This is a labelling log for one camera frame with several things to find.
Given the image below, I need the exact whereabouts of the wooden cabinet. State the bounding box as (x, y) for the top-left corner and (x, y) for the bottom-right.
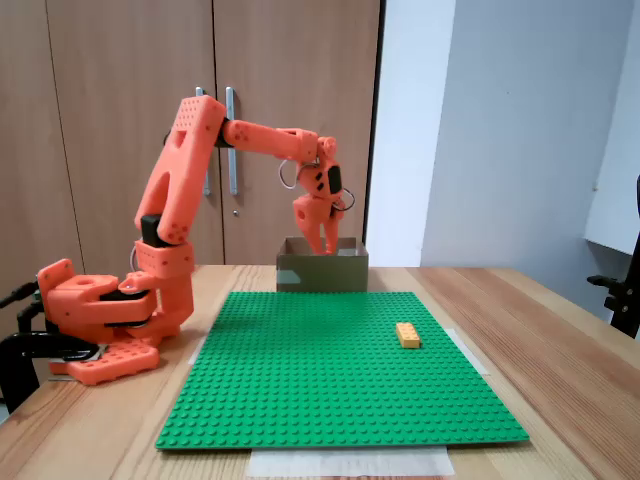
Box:
(0, 0), (387, 311)

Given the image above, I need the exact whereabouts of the green lego baseplate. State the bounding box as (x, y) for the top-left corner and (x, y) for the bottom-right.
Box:
(154, 290), (531, 452)

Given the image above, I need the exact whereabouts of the yellow lego brick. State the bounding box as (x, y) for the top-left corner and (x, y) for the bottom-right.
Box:
(395, 322), (424, 350)

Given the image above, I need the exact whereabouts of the cardboard box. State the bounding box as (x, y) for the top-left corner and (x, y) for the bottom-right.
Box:
(275, 235), (370, 294)

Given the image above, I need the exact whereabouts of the black table clamp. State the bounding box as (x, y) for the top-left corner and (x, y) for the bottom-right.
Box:
(0, 329), (104, 416)

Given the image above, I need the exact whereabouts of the black power cable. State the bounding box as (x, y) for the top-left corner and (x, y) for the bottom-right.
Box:
(0, 281), (41, 309)

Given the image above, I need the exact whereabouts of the black stand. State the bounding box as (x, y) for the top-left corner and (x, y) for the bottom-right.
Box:
(586, 173), (640, 342)

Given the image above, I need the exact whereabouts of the long masking tape strip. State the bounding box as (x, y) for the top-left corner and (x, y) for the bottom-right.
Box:
(248, 446), (456, 479)

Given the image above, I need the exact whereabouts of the small masking tape strip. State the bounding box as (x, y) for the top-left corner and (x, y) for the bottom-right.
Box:
(188, 327), (212, 367)

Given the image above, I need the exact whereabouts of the short masking tape strip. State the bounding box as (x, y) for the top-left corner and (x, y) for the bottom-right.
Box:
(447, 327), (490, 377)

